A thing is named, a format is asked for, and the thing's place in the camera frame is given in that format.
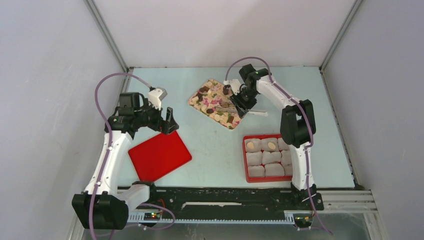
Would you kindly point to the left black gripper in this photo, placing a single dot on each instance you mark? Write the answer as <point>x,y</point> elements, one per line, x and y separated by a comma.
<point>166,126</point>

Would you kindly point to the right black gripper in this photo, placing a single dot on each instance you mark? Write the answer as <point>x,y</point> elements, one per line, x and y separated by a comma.
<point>242,106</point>

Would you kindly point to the steel tongs white handle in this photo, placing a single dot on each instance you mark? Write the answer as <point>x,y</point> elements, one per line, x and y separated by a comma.
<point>229,107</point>

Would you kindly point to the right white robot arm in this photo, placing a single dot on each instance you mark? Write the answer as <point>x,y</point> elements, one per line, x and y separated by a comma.
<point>297,122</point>

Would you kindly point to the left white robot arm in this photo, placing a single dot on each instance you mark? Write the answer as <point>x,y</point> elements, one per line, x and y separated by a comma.
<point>100,206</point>

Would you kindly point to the brown square chocolate on tray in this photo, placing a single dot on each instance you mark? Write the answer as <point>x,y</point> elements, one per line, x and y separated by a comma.
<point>230,119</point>

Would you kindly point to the red chocolate box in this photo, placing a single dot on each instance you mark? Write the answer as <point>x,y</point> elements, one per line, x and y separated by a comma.
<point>264,165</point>

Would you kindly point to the floral serving tray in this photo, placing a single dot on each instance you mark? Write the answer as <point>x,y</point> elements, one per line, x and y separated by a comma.
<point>201,101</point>

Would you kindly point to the red box lid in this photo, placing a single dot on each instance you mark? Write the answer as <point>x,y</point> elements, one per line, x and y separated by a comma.
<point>159,156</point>

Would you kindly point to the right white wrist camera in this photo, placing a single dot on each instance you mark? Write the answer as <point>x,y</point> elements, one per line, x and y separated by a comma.
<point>232,87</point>

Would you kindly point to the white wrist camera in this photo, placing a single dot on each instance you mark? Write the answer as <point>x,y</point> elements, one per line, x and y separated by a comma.
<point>155,97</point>
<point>232,87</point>

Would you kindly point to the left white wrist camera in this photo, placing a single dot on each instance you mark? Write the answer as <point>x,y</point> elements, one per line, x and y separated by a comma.
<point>155,97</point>

